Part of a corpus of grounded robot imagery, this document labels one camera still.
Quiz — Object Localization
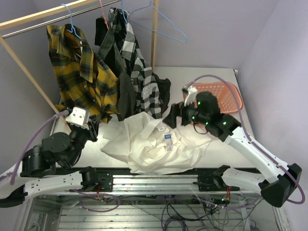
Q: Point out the blue hanger yellow shirt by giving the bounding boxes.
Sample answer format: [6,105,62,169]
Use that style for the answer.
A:
[61,3,82,59]

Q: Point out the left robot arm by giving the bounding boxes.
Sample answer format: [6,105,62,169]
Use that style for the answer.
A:
[0,121,100,208]

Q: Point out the blue hanger checkered shirt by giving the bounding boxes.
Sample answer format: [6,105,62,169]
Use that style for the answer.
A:
[120,0,129,25]

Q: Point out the loose cables under table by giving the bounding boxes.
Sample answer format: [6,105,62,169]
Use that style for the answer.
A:
[79,184,265,231]

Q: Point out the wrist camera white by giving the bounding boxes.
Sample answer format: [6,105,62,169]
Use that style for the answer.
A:
[65,107,90,130]
[182,85,198,106]

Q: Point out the aluminium rail base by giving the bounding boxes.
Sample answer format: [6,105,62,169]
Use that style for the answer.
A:
[26,166,280,195]

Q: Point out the blue wire hanger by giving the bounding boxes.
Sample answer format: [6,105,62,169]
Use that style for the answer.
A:
[128,0,188,43]

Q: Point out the pink plastic basket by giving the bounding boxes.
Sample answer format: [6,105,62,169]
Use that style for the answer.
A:
[193,82,244,114]

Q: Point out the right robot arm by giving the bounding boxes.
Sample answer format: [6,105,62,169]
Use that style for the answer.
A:
[163,92,302,207]

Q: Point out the wooden clothes rack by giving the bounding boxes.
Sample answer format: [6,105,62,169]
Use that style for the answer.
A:
[0,0,159,120]

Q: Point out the yellow plaid shirt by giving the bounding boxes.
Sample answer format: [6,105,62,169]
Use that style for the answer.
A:
[46,24,119,123]

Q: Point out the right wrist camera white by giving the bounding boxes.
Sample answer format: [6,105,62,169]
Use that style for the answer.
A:
[182,85,198,106]

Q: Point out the dark green striped shirt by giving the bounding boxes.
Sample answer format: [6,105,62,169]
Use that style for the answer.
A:
[94,17,171,121]

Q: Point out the metal hanging rod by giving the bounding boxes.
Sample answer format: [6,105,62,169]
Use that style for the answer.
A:
[0,0,120,39]

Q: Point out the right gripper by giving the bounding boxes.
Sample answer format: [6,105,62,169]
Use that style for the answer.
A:
[163,97,209,129]

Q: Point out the black white checkered shirt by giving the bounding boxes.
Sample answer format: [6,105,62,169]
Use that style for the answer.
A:
[108,7,163,119]

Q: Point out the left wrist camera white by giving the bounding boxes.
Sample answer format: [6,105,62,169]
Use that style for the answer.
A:
[65,107,90,130]

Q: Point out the pink hanger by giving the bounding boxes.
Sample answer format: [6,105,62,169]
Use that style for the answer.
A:
[99,0,109,30]

